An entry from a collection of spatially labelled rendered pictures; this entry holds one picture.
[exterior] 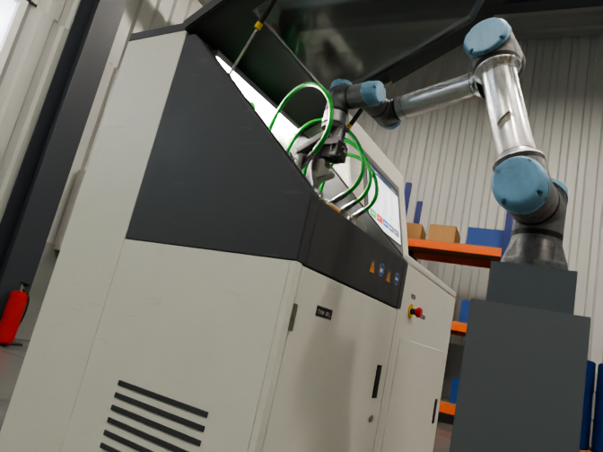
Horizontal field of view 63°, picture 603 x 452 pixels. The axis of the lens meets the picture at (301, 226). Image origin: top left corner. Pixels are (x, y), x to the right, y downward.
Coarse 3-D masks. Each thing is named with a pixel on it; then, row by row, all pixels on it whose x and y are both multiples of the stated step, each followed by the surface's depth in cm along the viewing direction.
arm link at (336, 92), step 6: (336, 84) 157; (342, 84) 157; (348, 84) 158; (330, 90) 159; (336, 90) 157; (342, 90) 155; (330, 96) 158; (336, 96) 156; (342, 96) 155; (336, 102) 156; (342, 102) 156; (336, 108) 155; (342, 108) 156; (348, 108) 157
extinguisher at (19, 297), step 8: (16, 296) 430; (24, 296) 434; (8, 304) 429; (16, 304) 429; (24, 304) 435; (8, 312) 427; (16, 312) 429; (24, 312) 440; (8, 320) 426; (16, 320) 429; (0, 328) 424; (8, 328) 425; (16, 328) 431; (0, 336) 422; (8, 336) 425
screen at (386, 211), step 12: (372, 168) 215; (372, 180) 212; (384, 180) 227; (372, 192) 210; (384, 192) 224; (396, 192) 240; (384, 204) 221; (396, 204) 237; (372, 216) 205; (384, 216) 219; (396, 216) 234; (384, 228) 216; (396, 228) 231; (396, 240) 228
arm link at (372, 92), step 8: (352, 88) 153; (360, 88) 151; (368, 88) 149; (376, 88) 148; (384, 88) 152; (352, 96) 153; (360, 96) 151; (368, 96) 149; (376, 96) 149; (384, 96) 152; (352, 104) 154; (360, 104) 153; (368, 104) 151; (376, 104) 151; (384, 104) 156; (368, 112) 157; (376, 112) 156
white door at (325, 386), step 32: (320, 288) 118; (320, 320) 119; (352, 320) 134; (384, 320) 154; (288, 352) 108; (320, 352) 120; (352, 352) 135; (384, 352) 156; (288, 384) 109; (320, 384) 121; (352, 384) 137; (288, 416) 110; (320, 416) 123; (352, 416) 138; (288, 448) 111; (320, 448) 124; (352, 448) 140
